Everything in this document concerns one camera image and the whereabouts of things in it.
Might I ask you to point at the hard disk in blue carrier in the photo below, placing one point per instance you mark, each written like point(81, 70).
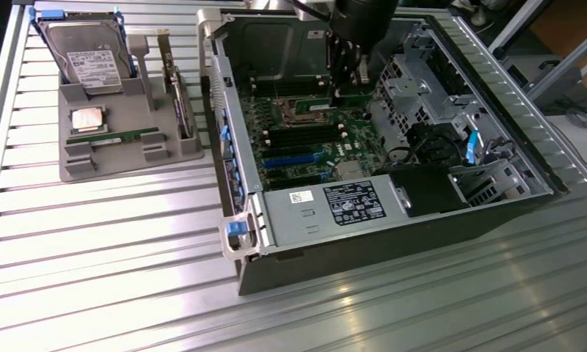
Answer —
point(85, 55)

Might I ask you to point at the blue expansion slot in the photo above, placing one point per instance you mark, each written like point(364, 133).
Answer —
point(291, 160)

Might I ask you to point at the green RAM stick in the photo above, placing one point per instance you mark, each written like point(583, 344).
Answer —
point(312, 104)
point(112, 136)

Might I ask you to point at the graphics card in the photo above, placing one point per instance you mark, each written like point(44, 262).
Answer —
point(176, 91)

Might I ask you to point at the grey power supply unit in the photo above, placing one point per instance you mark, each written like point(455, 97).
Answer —
point(298, 216)

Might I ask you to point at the brown wooden board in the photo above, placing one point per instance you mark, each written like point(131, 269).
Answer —
point(562, 22)

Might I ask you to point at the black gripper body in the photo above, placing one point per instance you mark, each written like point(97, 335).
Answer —
point(362, 22)

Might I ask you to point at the aluminium frame profile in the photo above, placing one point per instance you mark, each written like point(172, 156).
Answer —
point(567, 55)

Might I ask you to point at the black RAM slot bank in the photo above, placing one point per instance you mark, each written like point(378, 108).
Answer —
point(300, 135)
point(288, 87)

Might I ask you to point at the grey equipment box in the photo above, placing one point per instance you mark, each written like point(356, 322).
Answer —
point(533, 80)

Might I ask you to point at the metal CPU socket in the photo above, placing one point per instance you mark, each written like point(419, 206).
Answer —
point(286, 111)

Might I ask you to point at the blue case latch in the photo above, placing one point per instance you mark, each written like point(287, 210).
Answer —
point(236, 228)

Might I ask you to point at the black expansion slot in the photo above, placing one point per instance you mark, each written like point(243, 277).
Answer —
point(295, 180)

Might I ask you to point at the copper-topped CPU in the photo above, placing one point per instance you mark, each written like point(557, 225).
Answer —
point(88, 119)

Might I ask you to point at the metal disk bay cage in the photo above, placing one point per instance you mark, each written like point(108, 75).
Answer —
point(406, 99)

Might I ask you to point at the black open PC case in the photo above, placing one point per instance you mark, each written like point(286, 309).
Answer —
point(371, 253)

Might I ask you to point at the black plastic fan shroud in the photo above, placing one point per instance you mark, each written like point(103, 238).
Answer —
point(421, 190)

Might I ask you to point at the green motherboard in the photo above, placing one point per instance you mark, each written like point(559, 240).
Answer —
point(352, 124)

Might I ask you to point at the grey parts rack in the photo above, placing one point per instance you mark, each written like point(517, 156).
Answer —
point(127, 117)

